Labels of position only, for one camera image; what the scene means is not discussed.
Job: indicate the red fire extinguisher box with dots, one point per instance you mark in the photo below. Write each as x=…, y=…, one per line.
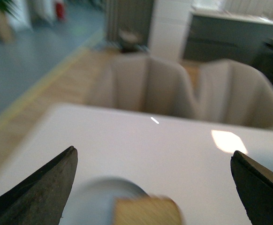
x=60, y=10

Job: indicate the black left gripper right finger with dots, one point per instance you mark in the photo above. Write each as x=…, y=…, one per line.
x=254, y=184

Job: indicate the white drawer cabinet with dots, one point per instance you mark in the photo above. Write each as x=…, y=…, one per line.
x=169, y=28

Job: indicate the beige chair on left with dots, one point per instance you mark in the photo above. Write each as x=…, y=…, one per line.
x=143, y=83

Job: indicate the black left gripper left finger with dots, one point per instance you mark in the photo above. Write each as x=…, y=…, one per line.
x=40, y=198

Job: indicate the grey curtain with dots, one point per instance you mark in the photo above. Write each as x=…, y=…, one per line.
x=134, y=15

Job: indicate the potted plant in gold pot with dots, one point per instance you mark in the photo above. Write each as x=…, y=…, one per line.
x=6, y=7

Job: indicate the dark grey kitchen counter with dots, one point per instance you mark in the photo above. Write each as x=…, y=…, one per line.
x=217, y=35

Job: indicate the woven striped basket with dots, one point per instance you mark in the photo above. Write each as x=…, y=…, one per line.
x=131, y=41

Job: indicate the beige chair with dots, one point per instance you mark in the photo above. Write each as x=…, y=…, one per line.
x=143, y=83
x=234, y=93

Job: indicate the light blue ceramic plate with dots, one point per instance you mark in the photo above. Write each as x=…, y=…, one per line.
x=93, y=203

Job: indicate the brown bread slice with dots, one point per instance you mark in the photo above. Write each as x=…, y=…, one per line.
x=148, y=210

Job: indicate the beige chair on right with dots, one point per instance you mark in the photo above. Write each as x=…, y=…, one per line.
x=234, y=93

